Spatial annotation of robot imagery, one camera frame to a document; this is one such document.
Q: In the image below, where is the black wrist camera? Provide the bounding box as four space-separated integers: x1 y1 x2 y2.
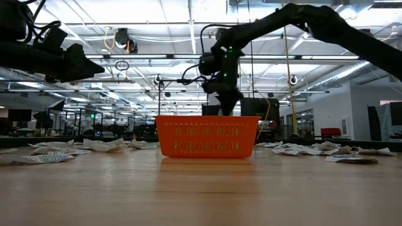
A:
33 27 68 57
198 52 221 77

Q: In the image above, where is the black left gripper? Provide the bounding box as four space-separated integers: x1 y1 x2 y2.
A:
0 42 106 84

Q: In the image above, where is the black left wrist camera cable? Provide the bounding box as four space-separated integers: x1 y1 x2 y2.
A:
18 0 63 45

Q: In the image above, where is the orange plastic basket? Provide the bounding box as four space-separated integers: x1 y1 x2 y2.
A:
155 115 262 159

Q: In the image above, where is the distant black rig frame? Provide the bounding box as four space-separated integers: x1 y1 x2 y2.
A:
158 78 210 116

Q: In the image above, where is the black hanging cable with coil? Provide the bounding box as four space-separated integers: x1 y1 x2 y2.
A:
247 0 255 99

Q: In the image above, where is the green-print adhesive bandage wrapper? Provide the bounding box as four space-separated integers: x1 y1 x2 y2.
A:
28 139 75 149
82 137 126 153

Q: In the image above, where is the large black monitor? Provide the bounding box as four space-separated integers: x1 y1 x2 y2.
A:
240 97 280 122

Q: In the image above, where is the thick yellow hanging cable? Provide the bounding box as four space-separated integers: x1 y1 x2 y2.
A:
281 0 299 136

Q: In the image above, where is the dark standing panel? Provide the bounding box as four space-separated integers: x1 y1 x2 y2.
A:
367 105 383 141

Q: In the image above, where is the black ceiling cable reel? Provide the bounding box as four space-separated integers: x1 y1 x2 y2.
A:
113 27 139 54

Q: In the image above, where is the red bin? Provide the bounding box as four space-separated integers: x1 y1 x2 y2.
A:
320 127 342 137

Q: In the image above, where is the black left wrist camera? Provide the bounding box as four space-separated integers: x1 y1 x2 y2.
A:
33 27 68 57

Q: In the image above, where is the thin yellow cable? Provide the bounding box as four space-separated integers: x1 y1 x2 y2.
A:
238 64 271 141

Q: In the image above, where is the black box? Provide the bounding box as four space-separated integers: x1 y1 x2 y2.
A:
201 104 235 116

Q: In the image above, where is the white red-print packet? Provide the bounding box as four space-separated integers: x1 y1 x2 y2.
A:
0 151 75 166
31 146 92 156
127 139 160 150

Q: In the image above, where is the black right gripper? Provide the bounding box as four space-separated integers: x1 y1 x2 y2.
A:
202 49 246 116

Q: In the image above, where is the long ceiling light strip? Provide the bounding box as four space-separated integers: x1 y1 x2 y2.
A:
84 53 361 61

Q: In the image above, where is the dark wall screen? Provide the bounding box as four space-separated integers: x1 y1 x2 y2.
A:
389 102 402 126

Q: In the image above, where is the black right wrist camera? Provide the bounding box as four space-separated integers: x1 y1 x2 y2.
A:
198 52 221 77

